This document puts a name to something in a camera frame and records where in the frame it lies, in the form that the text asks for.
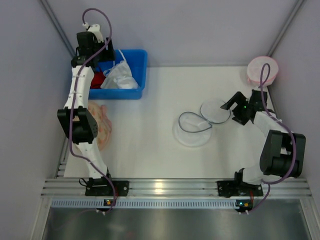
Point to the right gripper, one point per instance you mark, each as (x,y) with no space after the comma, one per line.
(243,110)

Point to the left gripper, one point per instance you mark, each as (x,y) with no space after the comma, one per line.
(107,50)

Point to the red bra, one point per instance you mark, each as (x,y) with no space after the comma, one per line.
(98,80)

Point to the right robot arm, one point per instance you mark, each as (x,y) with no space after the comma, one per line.
(283,151)

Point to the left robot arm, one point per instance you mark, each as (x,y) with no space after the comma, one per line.
(85,124)

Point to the white bra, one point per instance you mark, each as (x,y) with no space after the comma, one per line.
(119,76)

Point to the pink trimmed mesh laundry bag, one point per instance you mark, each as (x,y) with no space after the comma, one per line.
(254,68)

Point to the floral patterned bra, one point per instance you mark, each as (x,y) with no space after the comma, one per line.
(99,113)

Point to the blue plastic bin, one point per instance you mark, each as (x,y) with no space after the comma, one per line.
(137,60)

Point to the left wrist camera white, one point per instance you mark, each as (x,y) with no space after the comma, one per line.
(96,30)

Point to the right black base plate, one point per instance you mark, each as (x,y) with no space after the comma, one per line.
(232,188)

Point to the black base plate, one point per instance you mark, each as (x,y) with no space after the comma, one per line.
(232,188)
(100,187)

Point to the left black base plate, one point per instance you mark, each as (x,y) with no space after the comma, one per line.
(100,187)

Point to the aluminium mounting rail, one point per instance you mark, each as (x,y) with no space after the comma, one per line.
(148,188)

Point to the slotted cable duct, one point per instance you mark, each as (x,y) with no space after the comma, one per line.
(152,203)

